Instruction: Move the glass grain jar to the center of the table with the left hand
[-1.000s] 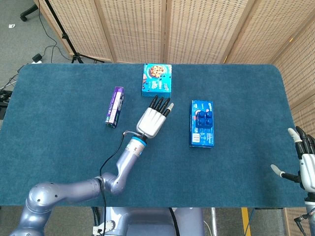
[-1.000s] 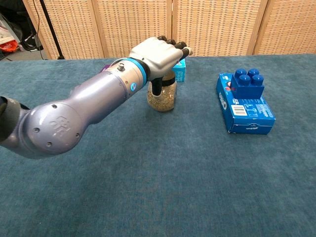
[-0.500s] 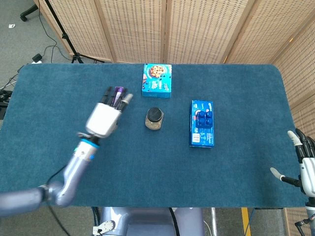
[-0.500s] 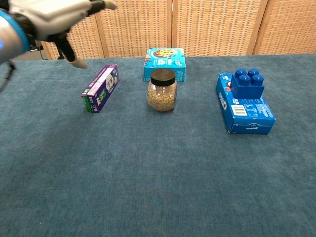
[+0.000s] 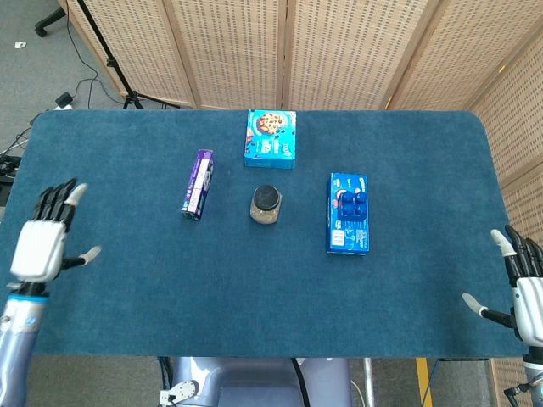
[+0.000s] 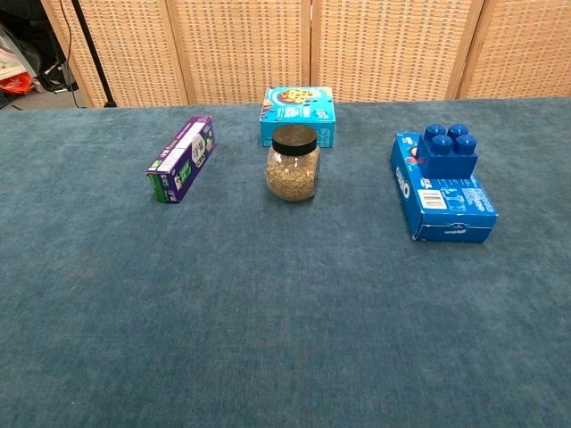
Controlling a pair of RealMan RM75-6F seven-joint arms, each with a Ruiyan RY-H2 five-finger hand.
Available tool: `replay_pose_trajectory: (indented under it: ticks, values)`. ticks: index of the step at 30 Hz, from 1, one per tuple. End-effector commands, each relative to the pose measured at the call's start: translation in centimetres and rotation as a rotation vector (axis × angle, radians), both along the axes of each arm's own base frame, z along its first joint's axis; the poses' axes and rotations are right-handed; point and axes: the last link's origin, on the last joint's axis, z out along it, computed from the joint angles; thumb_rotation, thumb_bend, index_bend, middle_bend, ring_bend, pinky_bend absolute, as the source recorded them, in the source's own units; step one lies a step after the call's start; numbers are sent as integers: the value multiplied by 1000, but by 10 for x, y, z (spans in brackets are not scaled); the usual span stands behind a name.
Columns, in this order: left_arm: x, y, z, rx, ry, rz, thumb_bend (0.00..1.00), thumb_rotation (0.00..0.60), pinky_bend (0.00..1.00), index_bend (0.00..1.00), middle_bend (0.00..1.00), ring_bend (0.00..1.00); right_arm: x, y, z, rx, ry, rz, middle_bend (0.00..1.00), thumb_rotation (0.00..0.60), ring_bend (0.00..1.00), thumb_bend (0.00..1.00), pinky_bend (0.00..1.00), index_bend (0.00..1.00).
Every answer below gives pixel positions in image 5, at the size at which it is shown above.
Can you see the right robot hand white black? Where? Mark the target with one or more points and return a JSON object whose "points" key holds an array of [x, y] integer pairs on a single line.
{"points": [[530, 313]]}

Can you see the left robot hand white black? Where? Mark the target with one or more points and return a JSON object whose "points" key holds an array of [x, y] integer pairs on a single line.
{"points": [[38, 250]]}

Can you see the brown jar with black lid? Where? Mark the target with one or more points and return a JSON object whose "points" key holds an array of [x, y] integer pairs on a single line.
{"points": [[265, 203]]}

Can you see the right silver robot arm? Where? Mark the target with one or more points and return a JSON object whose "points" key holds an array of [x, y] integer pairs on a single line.
{"points": [[533, 377]]}

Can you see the black equipment box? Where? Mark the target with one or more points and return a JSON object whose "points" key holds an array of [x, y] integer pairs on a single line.
{"points": [[8, 167]]}

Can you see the purple snack box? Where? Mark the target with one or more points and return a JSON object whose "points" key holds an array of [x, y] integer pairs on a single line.
{"points": [[198, 184]]}

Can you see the blue cookie package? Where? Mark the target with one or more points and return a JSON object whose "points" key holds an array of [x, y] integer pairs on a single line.
{"points": [[348, 214]]}

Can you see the teal cookie box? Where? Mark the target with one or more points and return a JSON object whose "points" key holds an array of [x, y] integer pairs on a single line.
{"points": [[270, 140]]}

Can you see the yellow floor tape strip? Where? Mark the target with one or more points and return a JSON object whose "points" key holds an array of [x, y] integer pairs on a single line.
{"points": [[423, 381]]}

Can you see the black power adapter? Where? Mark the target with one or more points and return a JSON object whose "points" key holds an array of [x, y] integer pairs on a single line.
{"points": [[64, 99]]}

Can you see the metal table leg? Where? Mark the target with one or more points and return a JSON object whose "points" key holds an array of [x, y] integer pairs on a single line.
{"points": [[368, 383]]}

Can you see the black tripod stand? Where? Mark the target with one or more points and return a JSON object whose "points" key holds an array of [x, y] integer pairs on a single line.
{"points": [[111, 63]]}

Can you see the blue felt table mat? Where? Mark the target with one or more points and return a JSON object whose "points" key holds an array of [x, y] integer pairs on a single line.
{"points": [[254, 297]]}

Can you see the black office chair base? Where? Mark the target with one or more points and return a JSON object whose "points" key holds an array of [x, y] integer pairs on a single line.
{"points": [[47, 22]]}

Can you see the grey-blue robot torso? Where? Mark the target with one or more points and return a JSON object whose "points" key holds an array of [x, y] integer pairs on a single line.
{"points": [[254, 381]]}

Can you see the white round torso bracket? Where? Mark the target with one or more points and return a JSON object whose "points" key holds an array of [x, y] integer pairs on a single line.
{"points": [[184, 390]]}

